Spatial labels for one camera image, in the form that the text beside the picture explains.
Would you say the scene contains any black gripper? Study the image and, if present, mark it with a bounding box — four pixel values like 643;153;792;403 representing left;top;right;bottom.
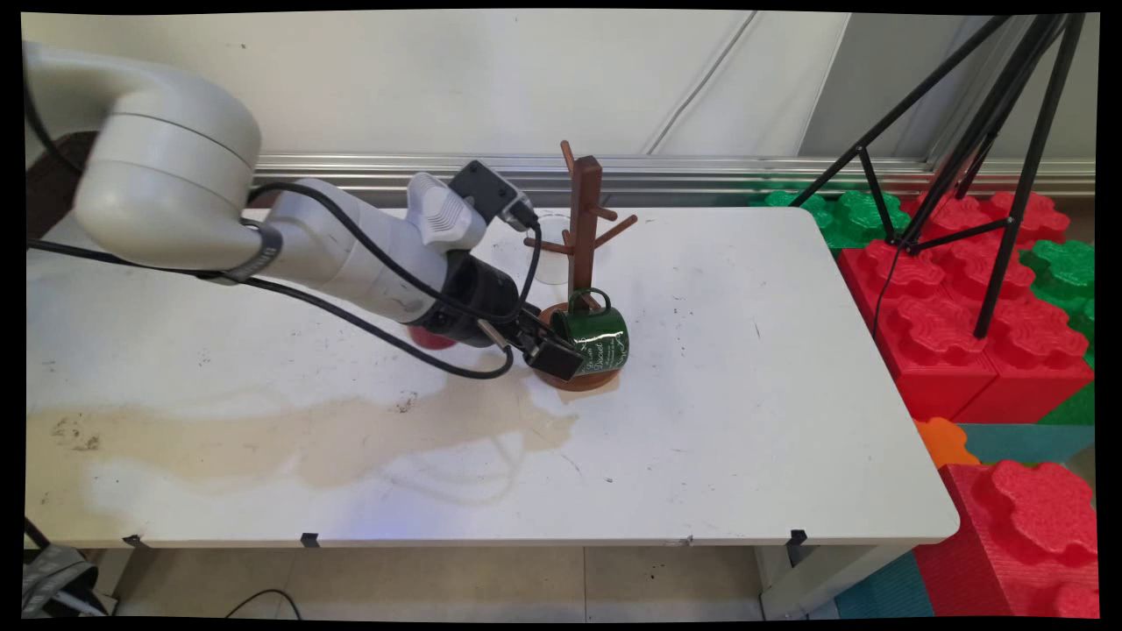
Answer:
434;254;586;382

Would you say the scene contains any green enamel mug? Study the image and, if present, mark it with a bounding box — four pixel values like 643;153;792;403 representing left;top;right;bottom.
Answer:
550;287;630;379

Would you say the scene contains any clear glass cup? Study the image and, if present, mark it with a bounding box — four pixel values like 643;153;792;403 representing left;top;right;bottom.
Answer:
530;210;572;286

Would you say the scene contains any brown wooden mug tree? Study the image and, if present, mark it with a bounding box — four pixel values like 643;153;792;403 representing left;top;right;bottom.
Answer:
523;140;639;392

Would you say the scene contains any green foam block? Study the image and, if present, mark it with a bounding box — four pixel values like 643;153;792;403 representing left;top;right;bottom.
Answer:
1021;238;1097;369
754;188;913;251

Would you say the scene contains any orange foam piece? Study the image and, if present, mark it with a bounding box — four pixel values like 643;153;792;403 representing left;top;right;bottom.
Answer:
913;416;981;470

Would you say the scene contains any teal foam mat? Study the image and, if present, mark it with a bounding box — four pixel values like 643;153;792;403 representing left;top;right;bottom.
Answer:
833;552;934;619
955;423;1097;465

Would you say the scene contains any black tripod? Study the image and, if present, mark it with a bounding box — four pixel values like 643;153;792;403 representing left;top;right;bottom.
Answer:
789;13;1088;341

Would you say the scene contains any large red foam block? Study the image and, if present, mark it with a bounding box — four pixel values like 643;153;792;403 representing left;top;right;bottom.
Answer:
912;460;1101;619

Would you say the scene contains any dark brown wooden box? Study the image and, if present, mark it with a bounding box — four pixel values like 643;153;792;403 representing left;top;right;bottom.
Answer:
25;131;97;239

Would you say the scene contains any white ribbed camera mount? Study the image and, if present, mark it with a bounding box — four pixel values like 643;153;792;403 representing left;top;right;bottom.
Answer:
406;172;487;255

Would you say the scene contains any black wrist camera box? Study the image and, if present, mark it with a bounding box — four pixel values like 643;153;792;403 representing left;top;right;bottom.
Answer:
449;160;537;233

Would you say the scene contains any aluminium wall rail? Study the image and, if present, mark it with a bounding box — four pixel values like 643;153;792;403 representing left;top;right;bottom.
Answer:
250;153;1097;207

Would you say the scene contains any white wall conduit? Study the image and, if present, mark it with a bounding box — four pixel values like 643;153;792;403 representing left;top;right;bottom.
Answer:
644;11;756;155

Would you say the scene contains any white table leg frame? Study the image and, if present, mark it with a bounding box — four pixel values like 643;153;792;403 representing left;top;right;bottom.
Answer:
758;543;913;621

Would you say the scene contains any black floor cable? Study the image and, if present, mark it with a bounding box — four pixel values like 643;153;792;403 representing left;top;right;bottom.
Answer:
224;589;303;620

